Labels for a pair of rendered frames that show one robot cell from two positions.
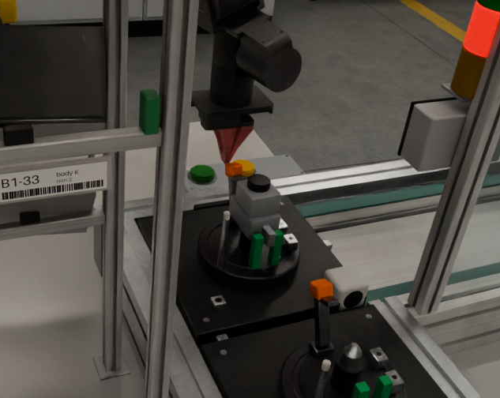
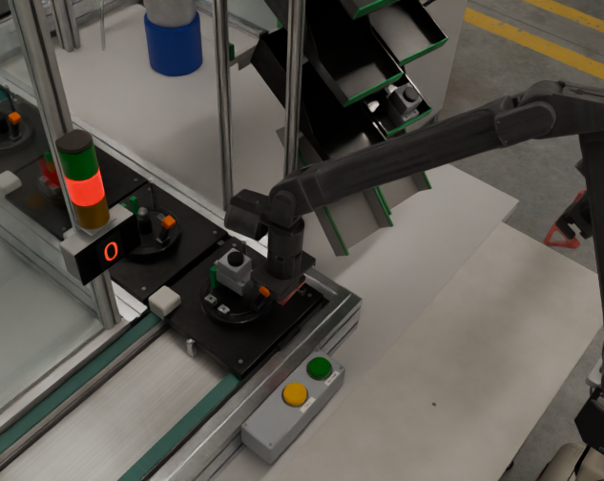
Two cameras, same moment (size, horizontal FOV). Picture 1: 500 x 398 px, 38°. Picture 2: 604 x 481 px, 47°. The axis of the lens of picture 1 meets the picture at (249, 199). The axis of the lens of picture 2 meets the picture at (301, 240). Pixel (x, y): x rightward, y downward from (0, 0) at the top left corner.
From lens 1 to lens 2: 1.65 m
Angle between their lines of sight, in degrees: 95
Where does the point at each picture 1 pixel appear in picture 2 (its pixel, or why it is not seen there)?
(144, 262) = not seen: hidden behind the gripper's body
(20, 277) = (383, 292)
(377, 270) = (150, 377)
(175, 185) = (220, 87)
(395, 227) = (146, 440)
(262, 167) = (281, 412)
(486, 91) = not seen: hidden behind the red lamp
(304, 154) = not seen: outside the picture
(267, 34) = (248, 195)
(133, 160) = (428, 452)
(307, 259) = (197, 315)
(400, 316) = (123, 305)
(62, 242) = (387, 330)
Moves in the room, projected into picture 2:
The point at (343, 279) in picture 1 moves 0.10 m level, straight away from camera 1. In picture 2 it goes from (165, 293) to (170, 336)
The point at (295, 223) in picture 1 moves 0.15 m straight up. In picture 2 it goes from (220, 346) to (217, 296)
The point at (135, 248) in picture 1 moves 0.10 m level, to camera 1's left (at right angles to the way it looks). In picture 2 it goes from (308, 279) to (353, 265)
